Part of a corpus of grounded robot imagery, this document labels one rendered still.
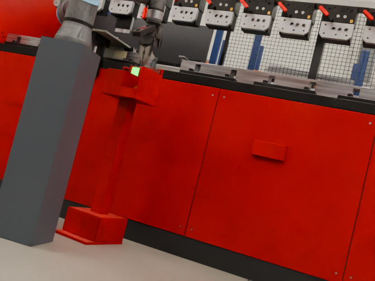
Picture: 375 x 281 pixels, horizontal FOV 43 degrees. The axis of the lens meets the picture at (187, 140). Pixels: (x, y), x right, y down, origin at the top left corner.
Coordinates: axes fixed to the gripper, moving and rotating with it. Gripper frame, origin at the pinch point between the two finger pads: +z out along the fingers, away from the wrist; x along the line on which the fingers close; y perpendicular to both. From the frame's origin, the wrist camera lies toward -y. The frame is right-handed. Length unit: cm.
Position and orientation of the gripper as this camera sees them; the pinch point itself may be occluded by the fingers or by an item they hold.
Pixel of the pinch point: (142, 62)
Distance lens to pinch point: 224.5
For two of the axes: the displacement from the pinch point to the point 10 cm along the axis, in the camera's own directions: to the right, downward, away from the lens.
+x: -8.3, -1.8, 5.2
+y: 5.2, 0.9, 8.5
